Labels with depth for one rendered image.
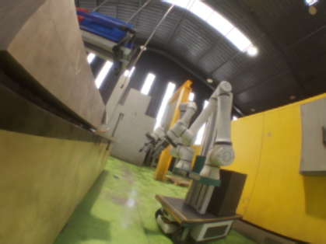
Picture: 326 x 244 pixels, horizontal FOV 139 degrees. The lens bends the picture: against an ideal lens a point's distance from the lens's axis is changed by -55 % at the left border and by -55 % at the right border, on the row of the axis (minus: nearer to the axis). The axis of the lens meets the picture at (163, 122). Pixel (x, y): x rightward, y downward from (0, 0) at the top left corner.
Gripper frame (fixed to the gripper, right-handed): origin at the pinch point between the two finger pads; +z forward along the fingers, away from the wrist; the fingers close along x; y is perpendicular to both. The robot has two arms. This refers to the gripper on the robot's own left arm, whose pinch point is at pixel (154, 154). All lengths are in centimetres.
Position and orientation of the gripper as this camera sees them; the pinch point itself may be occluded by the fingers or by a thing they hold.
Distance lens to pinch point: 103.6
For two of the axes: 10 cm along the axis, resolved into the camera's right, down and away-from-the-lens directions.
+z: -6.8, 7.1, -2.0
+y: -7.1, -7.0, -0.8
